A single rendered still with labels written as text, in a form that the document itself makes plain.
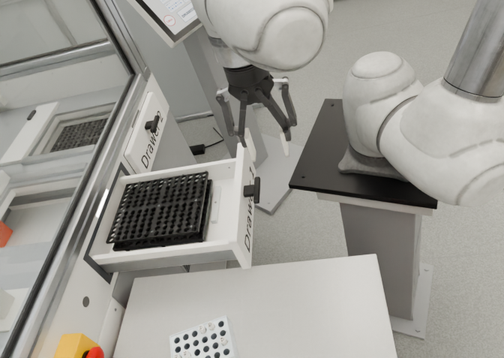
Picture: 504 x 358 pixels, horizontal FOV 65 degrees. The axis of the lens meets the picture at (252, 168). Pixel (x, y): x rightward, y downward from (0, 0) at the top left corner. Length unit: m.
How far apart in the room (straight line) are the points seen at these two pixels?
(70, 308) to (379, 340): 0.60
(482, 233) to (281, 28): 1.58
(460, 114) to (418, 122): 0.07
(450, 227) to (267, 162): 0.95
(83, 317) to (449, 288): 1.31
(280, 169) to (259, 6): 1.73
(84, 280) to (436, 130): 0.75
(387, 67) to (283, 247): 1.18
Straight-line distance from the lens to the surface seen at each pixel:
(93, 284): 0.95
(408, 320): 1.66
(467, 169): 0.75
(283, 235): 1.90
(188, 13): 1.54
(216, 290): 0.94
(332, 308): 0.86
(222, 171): 1.00
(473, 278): 1.78
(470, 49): 0.75
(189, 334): 0.87
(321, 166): 1.06
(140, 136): 1.17
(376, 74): 0.86
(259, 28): 0.43
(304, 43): 0.44
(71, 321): 0.90
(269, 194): 2.03
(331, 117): 1.20
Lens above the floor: 1.54
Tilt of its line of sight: 43 degrees down
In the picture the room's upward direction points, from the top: 21 degrees counter-clockwise
